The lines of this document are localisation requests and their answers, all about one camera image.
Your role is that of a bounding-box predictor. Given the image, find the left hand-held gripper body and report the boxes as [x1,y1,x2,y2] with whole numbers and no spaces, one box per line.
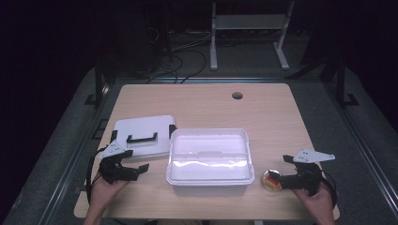
[98,140,140,185]

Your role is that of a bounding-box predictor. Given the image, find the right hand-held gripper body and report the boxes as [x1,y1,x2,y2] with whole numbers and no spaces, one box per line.
[293,147,336,197]

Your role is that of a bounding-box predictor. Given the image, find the round clear container red contents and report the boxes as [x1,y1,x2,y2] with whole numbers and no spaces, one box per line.
[262,169,284,193]

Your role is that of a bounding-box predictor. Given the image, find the white lid with black handle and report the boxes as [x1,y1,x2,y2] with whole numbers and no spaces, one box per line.
[109,114,178,162]

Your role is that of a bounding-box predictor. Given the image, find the white plastic storage box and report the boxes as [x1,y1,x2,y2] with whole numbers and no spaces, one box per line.
[165,127,255,198]

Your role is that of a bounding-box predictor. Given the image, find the person's left hand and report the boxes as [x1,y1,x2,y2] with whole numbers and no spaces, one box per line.
[89,175,130,204]

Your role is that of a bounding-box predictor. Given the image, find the person's right hand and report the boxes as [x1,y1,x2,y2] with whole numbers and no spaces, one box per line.
[292,183,336,221]

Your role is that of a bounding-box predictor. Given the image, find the white metal stand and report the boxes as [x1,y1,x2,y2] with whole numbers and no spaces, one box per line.
[209,0,296,71]

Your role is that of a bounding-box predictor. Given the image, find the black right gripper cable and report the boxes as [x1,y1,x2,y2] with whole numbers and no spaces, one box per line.
[318,170,339,209]

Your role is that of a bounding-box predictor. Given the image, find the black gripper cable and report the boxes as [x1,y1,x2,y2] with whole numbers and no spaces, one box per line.
[318,170,339,209]
[85,147,106,204]

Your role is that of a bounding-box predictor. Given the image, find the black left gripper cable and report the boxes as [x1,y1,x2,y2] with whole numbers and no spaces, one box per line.
[85,147,106,204]

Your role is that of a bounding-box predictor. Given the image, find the aluminium frame rail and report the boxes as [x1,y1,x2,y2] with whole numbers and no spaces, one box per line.
[321,82,398,214]
[37,82,117,225]

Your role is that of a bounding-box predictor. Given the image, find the black frame post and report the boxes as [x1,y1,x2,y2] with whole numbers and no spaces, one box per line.
[84,58,110,109]
[335,57,360,109]

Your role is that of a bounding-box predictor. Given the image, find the black floor cables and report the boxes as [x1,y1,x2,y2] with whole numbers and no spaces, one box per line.
[144,27,208,84]

